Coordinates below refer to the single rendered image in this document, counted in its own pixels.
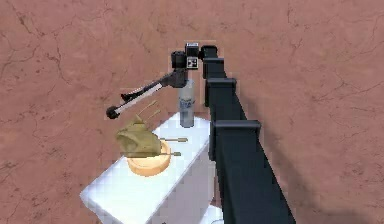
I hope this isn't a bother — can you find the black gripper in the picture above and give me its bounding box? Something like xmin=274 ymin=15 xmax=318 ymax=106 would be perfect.
xmin=105 ymin=50 xmax=190 ymax=120

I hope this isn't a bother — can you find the grey spray bottle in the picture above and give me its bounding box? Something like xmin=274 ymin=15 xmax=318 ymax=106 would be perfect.
xmin=178 ymin=79 xmax=196 ymax=129

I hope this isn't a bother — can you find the tan round bowl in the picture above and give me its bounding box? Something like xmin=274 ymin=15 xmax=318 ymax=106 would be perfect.
xmin=126 ymin=139 xmax=172 ymax=178

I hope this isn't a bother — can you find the white toilet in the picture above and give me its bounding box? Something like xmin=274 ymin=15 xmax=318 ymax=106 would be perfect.
xmin=79 ymin=112 xmax=225 ymax=224

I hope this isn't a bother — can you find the olive green clothing with strings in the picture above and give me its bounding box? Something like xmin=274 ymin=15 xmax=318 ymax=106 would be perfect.
xmin=115 ymin=99 xmax=189 ymax=159

